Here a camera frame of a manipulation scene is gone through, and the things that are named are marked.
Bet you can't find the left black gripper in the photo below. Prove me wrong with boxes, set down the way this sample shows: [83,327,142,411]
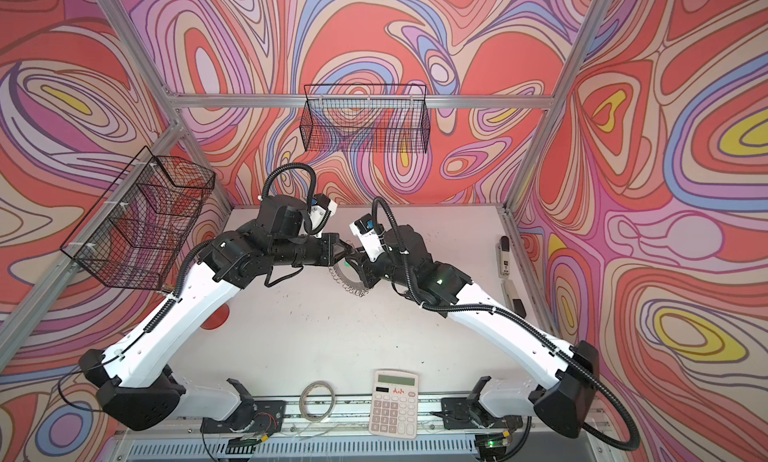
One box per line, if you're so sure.
[270,233,357,270]

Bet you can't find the metal disc with keyrings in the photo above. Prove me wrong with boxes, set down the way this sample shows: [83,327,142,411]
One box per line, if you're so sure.
[328,261,369,297]

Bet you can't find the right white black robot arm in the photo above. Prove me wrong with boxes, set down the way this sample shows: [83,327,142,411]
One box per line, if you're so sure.
[346,197,641,452]

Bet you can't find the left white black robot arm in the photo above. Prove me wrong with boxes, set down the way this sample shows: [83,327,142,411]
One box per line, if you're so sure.
[78,162,352,432]

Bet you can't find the red cup with pens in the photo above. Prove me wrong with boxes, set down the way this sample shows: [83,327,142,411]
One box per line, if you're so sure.
[201,304,230,331]

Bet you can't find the clear tape roll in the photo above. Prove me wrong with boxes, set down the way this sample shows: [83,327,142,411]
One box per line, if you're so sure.
[298,380,337,424]

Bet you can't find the white stapler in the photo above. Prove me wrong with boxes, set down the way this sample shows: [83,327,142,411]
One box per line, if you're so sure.
[496,236,512,279]

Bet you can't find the white desk calculator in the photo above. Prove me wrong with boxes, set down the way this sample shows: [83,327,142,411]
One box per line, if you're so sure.
[368,369,419,440]

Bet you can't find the small black key fob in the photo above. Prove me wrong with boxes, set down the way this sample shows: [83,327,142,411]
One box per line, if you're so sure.
[502,279,527,319]

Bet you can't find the black wire basket back wall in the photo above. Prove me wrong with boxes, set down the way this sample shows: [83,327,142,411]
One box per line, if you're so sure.
[299,83,431,154]

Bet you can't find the black wire basket wall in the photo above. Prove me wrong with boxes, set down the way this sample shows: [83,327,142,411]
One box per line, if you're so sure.
[299,83,431,154]
[60,148,216,290]

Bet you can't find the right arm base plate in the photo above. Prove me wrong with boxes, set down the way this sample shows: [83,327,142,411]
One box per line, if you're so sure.
[434,397,526,432]

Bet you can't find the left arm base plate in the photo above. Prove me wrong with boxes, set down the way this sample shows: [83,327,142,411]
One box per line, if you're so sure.
[200,399,287,435]

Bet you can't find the black wire basket left wall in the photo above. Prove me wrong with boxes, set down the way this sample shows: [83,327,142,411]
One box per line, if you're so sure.
[60,148,216,290]

